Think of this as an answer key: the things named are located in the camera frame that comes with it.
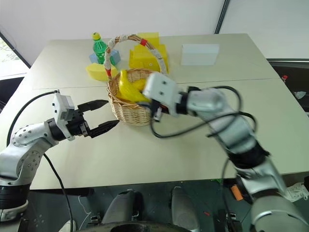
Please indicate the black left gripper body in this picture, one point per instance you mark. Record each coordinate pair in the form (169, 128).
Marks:
(76, 124)

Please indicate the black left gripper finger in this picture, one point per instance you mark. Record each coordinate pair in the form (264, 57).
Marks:
(93, 105)
(103, 127)

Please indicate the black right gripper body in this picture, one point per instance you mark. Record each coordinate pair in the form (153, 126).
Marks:
(158, 110)

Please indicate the yellow banana bunch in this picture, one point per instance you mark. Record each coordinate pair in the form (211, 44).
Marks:
(129, 89)

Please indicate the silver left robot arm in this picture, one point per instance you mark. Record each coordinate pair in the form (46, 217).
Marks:
(23, 149)

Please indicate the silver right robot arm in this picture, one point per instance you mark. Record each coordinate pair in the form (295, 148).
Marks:
(231, 130)

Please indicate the yellow stepped foam block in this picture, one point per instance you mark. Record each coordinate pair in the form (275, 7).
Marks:
(142, 58)

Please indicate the blue foam block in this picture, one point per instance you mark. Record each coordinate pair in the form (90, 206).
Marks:
(116, 58)

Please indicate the green plastic bottle yellow cap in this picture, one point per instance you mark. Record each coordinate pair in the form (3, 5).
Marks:
(99, 49)

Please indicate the yellow rectangular foam block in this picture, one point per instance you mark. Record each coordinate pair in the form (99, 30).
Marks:
(150, 38)

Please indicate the white rectangular box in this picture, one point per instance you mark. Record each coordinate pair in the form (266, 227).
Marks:
(199, 55)

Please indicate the dark rounded grey shape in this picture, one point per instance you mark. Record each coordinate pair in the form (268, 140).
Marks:
(183, 207)
(120, 207)

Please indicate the orange cylinder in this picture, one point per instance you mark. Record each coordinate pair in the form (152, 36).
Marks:
(237, 192)

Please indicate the small red capped bottle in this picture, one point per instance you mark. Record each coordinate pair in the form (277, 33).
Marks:
(285, 77)

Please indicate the crumpled white printed paper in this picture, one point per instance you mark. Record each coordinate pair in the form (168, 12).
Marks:
(297, 191)

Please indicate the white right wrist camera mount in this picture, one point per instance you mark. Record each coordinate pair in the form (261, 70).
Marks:
(160, 88)

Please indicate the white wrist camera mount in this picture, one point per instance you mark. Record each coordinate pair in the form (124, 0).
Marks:
(160, 88)
(63, 106)

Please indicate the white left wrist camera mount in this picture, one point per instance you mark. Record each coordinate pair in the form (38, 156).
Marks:
(63, 106)

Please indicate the black window frame post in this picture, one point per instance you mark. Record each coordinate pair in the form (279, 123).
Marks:
(222, 15)

